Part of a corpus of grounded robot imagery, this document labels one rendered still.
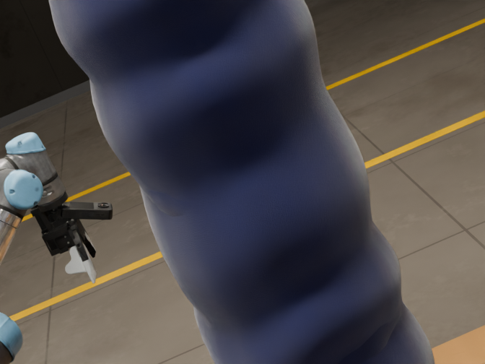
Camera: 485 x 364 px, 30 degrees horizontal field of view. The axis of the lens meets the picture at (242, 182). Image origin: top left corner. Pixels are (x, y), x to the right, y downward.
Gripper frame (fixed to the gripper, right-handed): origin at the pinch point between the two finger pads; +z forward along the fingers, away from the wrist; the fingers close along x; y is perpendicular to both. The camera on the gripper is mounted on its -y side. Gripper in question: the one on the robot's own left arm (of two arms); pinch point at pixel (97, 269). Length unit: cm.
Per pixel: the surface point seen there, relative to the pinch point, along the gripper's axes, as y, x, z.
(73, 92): 86, -927, 146
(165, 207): -28, 111, -48
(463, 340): -87, -56, 98
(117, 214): 47, -461, 152
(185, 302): 11, -274, 152
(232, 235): -33, 116, -45
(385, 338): -43, 114, -26
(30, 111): 145, -927, 147
